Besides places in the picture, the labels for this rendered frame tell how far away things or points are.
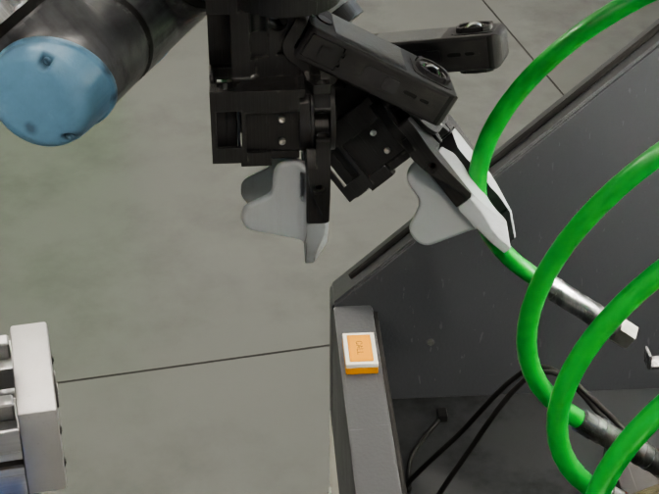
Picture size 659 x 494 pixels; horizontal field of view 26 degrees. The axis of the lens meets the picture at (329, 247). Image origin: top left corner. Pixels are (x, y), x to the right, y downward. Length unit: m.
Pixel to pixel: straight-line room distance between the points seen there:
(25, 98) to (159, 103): 3.02
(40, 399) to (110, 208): 2.26
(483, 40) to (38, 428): 0.51
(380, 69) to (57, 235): 2.52
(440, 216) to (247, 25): 0.22
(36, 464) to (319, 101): 0.49
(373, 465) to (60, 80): 0.46
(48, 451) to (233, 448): 1.48
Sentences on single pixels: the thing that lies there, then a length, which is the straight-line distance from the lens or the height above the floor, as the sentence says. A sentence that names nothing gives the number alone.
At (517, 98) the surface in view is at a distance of 1.01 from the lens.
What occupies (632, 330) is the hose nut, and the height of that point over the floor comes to 1.11.
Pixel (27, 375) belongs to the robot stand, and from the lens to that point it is 1.28.
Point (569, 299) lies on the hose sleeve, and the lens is 1.09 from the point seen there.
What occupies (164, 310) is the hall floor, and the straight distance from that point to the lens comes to 3.11.
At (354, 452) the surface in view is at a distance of 1.24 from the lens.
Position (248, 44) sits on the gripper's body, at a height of 1.38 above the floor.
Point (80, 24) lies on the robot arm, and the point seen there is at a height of 1.37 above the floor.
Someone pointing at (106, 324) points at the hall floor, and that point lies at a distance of 3.08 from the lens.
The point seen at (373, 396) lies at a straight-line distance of 1.30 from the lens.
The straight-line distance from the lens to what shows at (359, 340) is 1.35.
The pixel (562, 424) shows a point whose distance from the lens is 0.92.
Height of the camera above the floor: 1.75
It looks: 32 degrees down
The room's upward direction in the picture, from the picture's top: straight up
